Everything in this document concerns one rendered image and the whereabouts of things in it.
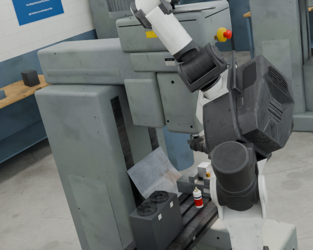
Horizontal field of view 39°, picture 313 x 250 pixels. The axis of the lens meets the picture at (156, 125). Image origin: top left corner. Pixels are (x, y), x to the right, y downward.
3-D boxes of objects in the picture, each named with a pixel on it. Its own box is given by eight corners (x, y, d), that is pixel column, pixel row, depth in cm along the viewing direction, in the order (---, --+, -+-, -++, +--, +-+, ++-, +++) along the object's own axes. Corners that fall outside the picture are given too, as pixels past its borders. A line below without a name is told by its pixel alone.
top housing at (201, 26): (234, 34, 199) (230, -3, 193) (206, 49, 180) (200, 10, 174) (152, 39, 227) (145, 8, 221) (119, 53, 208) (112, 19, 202)
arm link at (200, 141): (207, 129, 219) (223, 134, 209) (210, 146, 222) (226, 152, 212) (188, 138, 213) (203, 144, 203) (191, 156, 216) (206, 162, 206)
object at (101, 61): (180, 72, 222) (173, 32, 215) (154, 86, 206) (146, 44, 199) (72, 73, 270) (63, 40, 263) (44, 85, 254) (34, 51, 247)
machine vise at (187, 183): (249, 187, 227) (247, 168, 223) (237, 202, 216) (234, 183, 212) (192, 178, 247) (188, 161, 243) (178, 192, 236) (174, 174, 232)
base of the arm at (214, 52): (232, 77, 149) (231, 64, 159) (209, 48, 145) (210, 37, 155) (197, 100, 155) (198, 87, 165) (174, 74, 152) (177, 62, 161)
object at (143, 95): (188, 111, 231) (180, 63, 222) (162, 129, 213) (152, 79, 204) (159, 109, 242) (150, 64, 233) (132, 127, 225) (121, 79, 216)
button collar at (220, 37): (228, 39, 190) (226, 26, 188) (222, 43, 186) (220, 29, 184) (224, 39, 191) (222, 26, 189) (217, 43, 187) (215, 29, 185)
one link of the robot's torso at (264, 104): (312, 160, 150) (301, 82, 170) (253, 114, 132) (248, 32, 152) (241, 185, 168) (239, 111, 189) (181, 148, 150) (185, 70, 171)
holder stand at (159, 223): (184, 227, 205) (176, 190, 198) (159, 257, 188) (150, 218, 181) (162, 223, 211) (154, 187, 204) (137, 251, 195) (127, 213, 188)
